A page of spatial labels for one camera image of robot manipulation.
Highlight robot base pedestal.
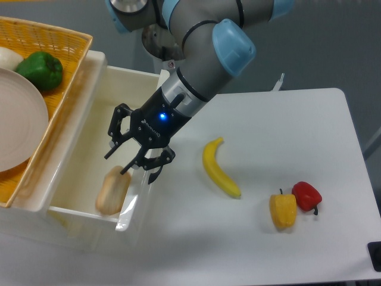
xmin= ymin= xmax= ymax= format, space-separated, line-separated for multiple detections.
xmin=142 ymin=24 xmax=185 ymax=74

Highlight white drawer cabinet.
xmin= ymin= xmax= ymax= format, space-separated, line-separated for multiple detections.
xmin=1 ymin=51 xmax=107 ymax=250

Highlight yellow woven basket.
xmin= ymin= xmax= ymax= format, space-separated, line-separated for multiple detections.
xmin=1 ymin=16 xmax=92 ymax=208

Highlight yellow bell pepper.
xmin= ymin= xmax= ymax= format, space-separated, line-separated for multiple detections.
xmin=269 ymin=188 xmax=297 ymax=229

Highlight red bell pepper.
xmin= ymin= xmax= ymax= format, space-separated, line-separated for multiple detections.
xmin=292 ymin=181 xmax=322 ymax=216

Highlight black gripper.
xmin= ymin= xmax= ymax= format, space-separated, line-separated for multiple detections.
xmin=104 ymin=88 xmax=191 ymax=183

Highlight beige round plate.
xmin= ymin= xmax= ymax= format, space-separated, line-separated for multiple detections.
xmin=1 ymin=69 xmax=48 ymax=172

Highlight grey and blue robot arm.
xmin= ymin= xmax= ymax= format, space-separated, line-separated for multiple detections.
xmin=106 ymin=1 xmax=294 ymax=182

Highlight white round bun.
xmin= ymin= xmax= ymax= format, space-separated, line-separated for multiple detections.
xmin=0 ymin=47 xmax=24 ymax=71

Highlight black object at table edge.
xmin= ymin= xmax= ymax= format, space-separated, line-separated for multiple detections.
xmin=367 ymin=241 xmax=381 ymax=272

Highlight yellow banana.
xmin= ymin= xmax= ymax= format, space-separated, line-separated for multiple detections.
xmin=202 ymin=137 xmax=241 ymax=198

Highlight green bell pepper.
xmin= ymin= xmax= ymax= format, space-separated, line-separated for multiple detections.
xmin=15 ymin=51 xmax=63 ymax=91

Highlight white drawer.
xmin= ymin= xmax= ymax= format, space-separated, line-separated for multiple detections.
xmin=48 ymin=66 xmax=170 ymax=234

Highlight triangle bread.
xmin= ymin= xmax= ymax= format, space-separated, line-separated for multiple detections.
xmin=95 ymin=166 xmax=132 ymax=216

